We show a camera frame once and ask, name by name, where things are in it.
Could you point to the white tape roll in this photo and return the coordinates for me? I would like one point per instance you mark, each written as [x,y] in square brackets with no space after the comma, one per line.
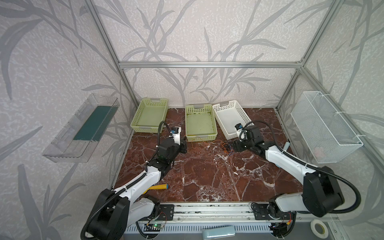
[319,229]

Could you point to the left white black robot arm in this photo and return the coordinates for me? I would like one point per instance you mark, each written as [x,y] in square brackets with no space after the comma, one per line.
[115,210]

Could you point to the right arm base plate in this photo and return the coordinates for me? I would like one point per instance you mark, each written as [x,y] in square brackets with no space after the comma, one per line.
[264,211]

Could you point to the light green basket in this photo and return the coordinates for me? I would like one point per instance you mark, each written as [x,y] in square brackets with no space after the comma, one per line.
[200,123]
[150,113]

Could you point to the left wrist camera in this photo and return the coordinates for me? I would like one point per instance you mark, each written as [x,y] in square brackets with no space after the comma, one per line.
[176,134]

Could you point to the left light green basket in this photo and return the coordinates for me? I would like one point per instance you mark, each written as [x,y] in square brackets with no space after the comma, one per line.
[150,113]

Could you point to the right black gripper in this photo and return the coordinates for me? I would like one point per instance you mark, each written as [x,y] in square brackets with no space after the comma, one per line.
[237,144]

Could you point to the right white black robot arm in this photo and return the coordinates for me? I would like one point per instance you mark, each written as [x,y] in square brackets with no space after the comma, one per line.
[321,192]

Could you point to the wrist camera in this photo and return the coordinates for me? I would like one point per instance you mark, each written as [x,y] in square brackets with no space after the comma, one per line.
[240,132]
[176,134]

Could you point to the light blue flat box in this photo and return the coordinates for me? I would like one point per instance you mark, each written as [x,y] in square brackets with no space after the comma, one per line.
[217,233]

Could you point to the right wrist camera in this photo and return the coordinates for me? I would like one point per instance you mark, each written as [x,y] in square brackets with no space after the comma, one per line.
[240,132]

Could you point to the white perforated plastic basket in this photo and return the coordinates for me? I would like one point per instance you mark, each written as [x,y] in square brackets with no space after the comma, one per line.
[228,114]

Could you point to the middle light green basket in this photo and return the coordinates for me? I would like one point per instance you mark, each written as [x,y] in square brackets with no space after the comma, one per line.
[200,123]

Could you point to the clear plastic wall shelf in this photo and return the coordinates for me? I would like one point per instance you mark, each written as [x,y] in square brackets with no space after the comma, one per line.
[79,138]

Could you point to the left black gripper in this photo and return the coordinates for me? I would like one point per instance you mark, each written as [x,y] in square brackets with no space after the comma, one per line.
[182,145]

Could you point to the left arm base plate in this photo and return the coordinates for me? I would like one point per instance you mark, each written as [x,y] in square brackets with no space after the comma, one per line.
[163,212]

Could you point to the yellow toy shovel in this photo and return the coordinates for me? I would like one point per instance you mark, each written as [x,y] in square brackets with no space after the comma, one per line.
[157,187]

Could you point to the white wire mesh basket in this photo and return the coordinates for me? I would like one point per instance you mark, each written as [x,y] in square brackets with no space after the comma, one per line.
[326,132]

